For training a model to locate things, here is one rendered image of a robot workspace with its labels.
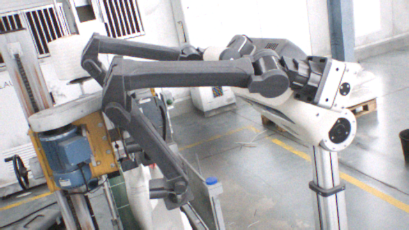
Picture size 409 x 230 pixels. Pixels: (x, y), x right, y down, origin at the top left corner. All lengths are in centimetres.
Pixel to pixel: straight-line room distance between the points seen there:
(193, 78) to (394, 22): 782
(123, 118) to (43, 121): 68
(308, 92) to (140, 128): 44
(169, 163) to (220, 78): 34
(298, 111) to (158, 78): 47
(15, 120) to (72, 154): 308
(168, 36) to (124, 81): 511
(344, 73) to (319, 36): 632
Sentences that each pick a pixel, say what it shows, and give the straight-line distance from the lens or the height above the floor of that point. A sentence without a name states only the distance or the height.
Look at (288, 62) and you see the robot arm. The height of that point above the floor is 154.
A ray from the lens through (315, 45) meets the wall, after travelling 724.
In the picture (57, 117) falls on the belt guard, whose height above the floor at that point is 140.
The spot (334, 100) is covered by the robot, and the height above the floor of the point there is 141.
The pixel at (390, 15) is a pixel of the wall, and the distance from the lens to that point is 845.
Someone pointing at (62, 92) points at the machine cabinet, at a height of 105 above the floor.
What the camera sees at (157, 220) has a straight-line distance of 172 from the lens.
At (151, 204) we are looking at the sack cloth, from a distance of 223.
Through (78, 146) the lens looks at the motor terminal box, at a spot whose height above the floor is 128.
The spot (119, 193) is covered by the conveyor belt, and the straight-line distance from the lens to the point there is 310.
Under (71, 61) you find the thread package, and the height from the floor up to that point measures 160.
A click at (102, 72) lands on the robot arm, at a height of 154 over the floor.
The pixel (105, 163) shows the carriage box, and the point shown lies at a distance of 181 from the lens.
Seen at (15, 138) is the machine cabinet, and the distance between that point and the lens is 461.
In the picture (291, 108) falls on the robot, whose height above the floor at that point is 137.
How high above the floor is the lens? 172
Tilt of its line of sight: 18 degrees down
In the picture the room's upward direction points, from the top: 12 degrees counter-clockwise
